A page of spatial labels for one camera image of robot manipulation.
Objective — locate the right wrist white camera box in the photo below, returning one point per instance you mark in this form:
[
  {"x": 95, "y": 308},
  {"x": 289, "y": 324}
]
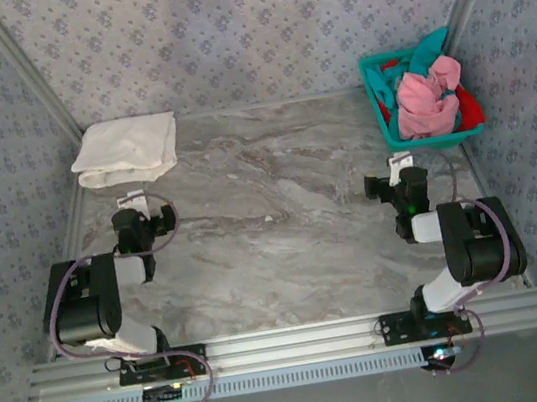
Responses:
[{"x": 397, "y": 164}]

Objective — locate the pink t-shirt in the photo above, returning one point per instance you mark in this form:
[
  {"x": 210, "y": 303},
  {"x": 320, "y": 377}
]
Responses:
[{"x": 421, "y": 107}]

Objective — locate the teal and red clothes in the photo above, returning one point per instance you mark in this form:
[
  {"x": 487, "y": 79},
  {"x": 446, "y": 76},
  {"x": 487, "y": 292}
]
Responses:
[{"x": 471, "y": 107}]

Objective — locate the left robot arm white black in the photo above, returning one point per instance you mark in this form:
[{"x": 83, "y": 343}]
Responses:
[{"x": 87, "y": 309}]

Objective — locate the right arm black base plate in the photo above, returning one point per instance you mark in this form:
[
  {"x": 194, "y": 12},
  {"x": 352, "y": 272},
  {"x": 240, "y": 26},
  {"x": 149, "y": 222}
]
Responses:
[{"x": 399, "y": 328}]

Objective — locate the teal plastic basket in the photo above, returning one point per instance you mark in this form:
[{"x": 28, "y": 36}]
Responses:
[{"x": 434, "y": 142}]

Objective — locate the folded white t-shirt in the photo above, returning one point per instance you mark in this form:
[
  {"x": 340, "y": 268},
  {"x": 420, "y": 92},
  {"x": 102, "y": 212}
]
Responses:
[{"x": 129, "y": 146}]

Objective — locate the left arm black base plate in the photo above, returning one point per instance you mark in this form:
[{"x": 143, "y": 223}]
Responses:
[{"x": 195, "y": 353}]

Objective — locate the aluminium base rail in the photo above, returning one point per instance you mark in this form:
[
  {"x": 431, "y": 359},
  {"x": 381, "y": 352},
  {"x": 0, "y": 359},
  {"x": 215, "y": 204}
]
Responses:
[{"x": 295, "y": 343}]

